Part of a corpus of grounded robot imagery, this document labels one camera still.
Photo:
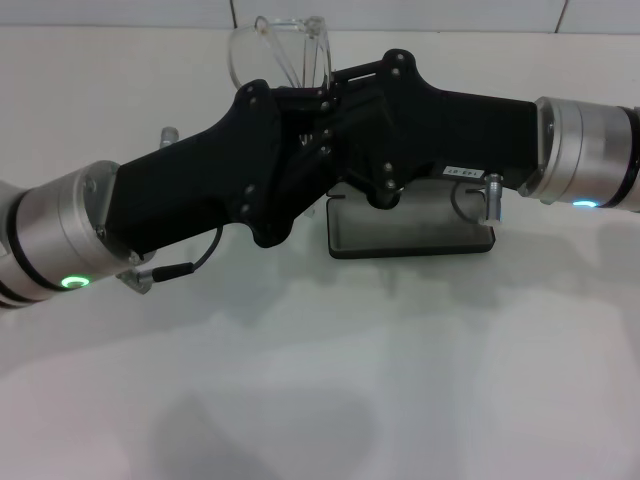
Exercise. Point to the clear white glasses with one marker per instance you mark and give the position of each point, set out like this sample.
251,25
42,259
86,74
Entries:
315,27

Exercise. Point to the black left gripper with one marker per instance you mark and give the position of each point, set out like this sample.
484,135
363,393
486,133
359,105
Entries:
175,200

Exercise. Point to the black glasses case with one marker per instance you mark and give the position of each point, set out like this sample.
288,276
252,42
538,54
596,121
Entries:
410,230

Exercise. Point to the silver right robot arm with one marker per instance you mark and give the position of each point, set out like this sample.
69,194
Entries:
590,150

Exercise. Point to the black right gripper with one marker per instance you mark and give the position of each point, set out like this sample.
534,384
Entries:
450,130

